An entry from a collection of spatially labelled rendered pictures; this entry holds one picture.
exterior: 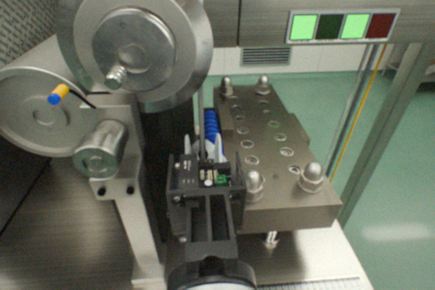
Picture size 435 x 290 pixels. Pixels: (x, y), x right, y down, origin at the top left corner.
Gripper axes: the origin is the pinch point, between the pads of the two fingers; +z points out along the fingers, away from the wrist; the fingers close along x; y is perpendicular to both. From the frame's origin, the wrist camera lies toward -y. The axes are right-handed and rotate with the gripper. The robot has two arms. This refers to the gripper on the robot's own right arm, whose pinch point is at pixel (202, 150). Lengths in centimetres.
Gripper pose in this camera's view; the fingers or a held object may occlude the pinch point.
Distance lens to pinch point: 37.1
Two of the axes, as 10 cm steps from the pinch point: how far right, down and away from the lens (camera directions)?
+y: 0.0, -8.1, -5.9
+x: -10.0, 0.4, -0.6
